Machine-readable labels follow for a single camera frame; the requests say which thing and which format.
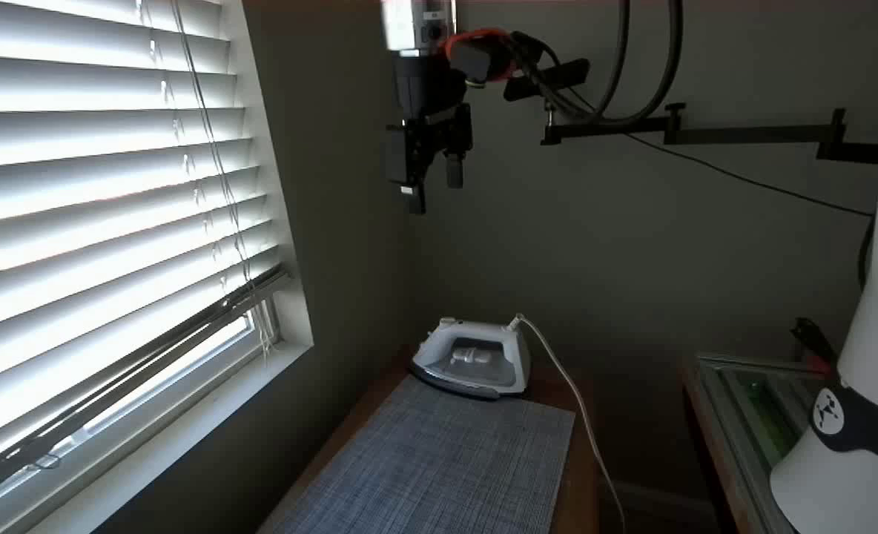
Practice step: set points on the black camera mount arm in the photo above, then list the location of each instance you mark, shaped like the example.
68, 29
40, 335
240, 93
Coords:
826, 136

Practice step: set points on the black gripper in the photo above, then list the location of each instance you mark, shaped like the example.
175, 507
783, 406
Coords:
433, 120

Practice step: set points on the white window blinds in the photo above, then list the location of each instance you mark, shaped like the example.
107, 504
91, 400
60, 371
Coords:
134, 185

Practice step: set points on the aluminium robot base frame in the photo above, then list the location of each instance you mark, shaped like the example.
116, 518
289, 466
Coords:
746, 415

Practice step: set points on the white clothes iron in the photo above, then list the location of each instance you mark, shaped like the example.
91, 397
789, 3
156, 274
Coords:
478, 360

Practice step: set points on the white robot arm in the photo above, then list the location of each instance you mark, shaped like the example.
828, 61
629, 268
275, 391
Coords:
828, 480

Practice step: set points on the wooden side table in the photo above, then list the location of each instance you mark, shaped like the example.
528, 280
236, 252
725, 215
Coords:
574, 507

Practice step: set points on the grey woven placemat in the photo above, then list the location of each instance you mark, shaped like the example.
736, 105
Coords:
439, 463

